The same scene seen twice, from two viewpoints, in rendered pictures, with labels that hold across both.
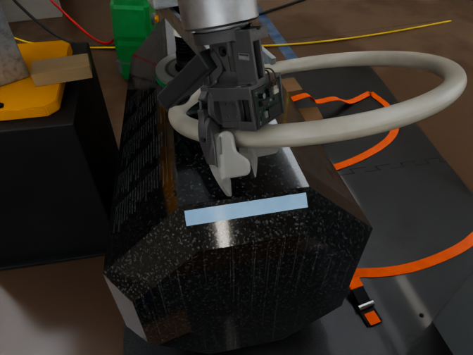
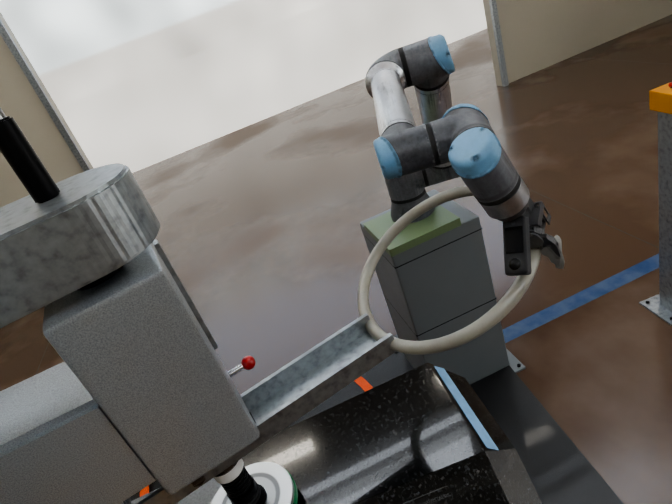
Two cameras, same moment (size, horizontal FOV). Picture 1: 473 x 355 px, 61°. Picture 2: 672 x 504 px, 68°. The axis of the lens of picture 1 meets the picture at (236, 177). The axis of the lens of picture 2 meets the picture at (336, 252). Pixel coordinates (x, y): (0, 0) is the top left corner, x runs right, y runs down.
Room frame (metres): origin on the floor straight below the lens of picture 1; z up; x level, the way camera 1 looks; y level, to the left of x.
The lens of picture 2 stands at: (0.69, 0.92, 1.86)
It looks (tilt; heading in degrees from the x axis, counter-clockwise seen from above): 28 degrees down; 277
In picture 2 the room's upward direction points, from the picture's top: 21 degrees counter-clockwise
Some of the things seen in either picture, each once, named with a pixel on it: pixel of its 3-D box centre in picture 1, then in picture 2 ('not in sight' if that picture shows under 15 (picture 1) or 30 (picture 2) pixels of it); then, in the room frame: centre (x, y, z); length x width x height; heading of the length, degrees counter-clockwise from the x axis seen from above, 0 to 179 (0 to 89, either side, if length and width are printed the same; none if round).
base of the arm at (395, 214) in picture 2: not in sight; (410, 202); (0.58, -1.04, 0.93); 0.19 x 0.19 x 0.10
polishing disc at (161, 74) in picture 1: (187, 68); (251, 503); (1.19, 0.16, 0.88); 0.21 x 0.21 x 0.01
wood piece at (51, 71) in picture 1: (62, 69); not in sight; (1.31, 0.64, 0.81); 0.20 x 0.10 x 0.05; 108
